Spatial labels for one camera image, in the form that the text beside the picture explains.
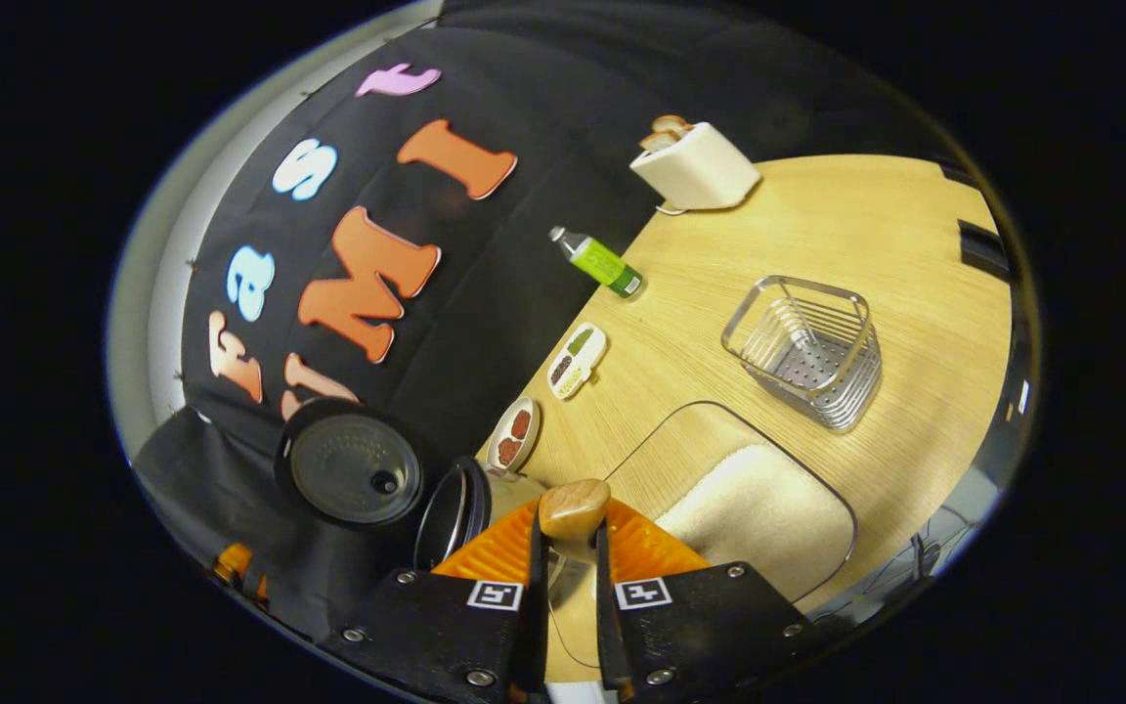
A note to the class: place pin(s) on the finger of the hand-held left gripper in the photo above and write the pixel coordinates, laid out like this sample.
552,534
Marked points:
238,567

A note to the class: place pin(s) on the white divided bean dish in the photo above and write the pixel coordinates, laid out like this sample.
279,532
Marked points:
578,362

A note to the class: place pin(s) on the black backdrop cloth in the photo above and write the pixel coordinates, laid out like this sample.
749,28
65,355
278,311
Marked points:
543,254

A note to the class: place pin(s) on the dark rice cooker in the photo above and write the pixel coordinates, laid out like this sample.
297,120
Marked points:
353,464

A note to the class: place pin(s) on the small plate of red beans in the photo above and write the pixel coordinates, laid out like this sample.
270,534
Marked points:
514,438

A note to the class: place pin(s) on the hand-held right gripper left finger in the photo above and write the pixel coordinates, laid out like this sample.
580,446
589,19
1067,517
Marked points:
536,606

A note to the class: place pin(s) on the black table clamp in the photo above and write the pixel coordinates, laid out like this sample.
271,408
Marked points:
983,249

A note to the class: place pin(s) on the white toaster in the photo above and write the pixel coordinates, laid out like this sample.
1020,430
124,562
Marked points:
700,171

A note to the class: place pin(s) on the toast bread slice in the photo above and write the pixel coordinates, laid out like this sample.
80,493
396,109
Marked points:
671,124
661,142

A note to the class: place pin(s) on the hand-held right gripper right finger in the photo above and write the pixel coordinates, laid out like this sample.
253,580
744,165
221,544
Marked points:
607,616

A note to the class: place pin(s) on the wooden spoon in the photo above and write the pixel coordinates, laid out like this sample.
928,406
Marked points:
573,508

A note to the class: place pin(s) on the green label bottle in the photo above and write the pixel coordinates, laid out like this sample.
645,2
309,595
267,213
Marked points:
602,262

